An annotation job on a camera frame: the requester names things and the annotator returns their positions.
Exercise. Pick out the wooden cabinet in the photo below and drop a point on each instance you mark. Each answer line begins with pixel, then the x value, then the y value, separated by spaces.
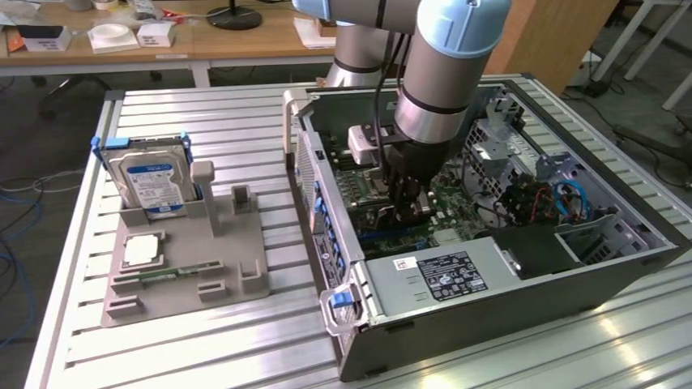
pixel 546 40

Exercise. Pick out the CPU with silver lid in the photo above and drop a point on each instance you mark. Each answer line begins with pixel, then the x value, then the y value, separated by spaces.
pixel 142 251

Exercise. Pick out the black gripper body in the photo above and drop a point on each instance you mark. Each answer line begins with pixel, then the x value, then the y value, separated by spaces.
pixel 422 160

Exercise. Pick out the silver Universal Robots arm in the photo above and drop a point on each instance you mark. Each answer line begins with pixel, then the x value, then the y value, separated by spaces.
pixel 432 81

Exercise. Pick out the black round lamp base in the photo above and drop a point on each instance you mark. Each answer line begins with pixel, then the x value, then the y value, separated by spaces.
pixel 234 18

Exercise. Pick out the black open PC case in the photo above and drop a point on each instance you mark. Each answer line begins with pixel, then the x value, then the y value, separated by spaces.
pixel 487 308

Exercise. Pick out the blue expansion slot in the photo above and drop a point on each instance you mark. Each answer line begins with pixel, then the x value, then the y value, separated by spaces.
pixel 379 235

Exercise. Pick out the blue case latch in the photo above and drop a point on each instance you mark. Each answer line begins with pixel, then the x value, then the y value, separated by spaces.
pixel 340 300

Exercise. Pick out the wooden desk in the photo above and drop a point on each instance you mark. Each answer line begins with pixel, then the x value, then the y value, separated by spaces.
pixel 76 56

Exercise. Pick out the grey cup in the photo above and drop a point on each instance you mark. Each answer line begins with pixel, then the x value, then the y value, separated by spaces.
pixel 78 4

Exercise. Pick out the green motherboard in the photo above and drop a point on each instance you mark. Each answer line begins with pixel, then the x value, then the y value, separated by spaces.
pixel 454 206

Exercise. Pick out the black chair base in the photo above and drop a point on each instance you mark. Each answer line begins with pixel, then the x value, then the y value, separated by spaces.
pixel 59 91

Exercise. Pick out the metal drive cage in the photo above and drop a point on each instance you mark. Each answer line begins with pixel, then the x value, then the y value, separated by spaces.
pixel 498 162

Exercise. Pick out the white box with black top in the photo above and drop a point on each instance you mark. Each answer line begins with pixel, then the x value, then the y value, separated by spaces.
pixel 46 40

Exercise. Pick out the green RAM stick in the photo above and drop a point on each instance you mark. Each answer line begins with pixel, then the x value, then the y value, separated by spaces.
pixel 162 275

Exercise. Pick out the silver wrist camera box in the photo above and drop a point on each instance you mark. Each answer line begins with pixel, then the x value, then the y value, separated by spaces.
pixel 364 146

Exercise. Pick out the grey power supply unit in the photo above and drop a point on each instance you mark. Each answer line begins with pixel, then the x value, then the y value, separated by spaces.
pixel 411 291

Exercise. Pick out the grey parts rack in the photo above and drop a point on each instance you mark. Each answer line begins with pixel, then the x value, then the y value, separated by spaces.
pixel 179 296

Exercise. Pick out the hard disk in blue caddy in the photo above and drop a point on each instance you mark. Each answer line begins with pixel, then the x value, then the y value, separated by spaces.
pixel 148 186

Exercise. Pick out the black power adapter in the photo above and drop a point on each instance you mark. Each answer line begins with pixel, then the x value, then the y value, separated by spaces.
pixel 596 88

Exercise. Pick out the white paper stack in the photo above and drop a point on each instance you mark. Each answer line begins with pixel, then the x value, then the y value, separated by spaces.
pixel 314 38

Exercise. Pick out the CPU socket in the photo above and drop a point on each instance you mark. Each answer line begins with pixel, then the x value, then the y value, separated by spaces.
pixel 374 184

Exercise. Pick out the small white labelled box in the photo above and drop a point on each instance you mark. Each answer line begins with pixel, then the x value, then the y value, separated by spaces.
pixel 156 36

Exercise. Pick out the white table frame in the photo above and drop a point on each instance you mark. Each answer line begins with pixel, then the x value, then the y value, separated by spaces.
pixel 648 32

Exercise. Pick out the metal disk bay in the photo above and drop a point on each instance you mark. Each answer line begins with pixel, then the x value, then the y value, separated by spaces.
pixel 600 243

